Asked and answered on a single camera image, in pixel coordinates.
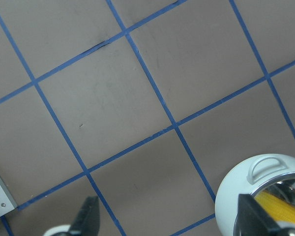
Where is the yellow corn cob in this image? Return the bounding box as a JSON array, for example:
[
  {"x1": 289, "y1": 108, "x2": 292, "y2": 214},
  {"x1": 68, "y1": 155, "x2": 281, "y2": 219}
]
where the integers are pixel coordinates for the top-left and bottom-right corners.
[{"x1": 255, "y1": 192, "x2": 295, "y2": 224}]

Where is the pale green cooking pot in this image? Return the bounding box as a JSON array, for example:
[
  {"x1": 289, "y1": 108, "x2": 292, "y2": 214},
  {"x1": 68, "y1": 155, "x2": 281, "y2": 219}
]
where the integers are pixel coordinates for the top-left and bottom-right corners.
[{"x1": 215, "y1": 153, "x2": 295, "y2": 236}]

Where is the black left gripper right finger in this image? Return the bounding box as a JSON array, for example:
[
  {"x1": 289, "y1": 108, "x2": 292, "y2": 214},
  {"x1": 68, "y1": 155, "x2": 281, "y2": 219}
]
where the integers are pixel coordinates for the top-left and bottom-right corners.
[{"x1": 237, "y1": 194, "x2": 285, "y2": 236}]

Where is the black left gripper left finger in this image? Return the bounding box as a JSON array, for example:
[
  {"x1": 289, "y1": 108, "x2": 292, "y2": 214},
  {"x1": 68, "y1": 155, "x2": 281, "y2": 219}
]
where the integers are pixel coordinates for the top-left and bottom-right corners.
[{"x1": 68, "y1": 196, "x2": 100, "y2": 236}]

